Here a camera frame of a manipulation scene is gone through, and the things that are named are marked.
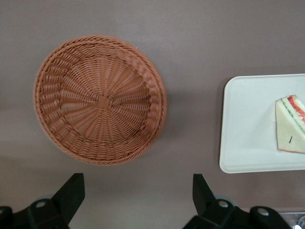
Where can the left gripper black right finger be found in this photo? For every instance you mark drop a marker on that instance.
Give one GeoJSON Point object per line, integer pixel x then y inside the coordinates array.
{"type": "Point", "coordinates": [214, 214]}

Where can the clear acrylic bottle rack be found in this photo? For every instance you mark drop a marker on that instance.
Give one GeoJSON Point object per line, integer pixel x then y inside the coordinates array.
{"type": "Point", "coordinates": [297, 219]}

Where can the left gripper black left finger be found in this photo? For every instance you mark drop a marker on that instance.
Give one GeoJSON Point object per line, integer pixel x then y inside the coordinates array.
{"type": "Point", "coordinates": [59, 205]}

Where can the brown round wicker basket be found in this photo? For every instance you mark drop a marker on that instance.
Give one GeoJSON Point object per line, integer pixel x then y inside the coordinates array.
{"type": "Point", "coordinates": [100, 102]}

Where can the triangular sandwich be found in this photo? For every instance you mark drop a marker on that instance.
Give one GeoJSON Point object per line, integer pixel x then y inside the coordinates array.
{"type": "Point", "coordinates": [288, 128]}

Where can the beige plastic tray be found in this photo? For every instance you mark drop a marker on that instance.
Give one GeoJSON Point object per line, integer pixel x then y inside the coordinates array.
{"type": "Point", "coordinates": [247, 133]}

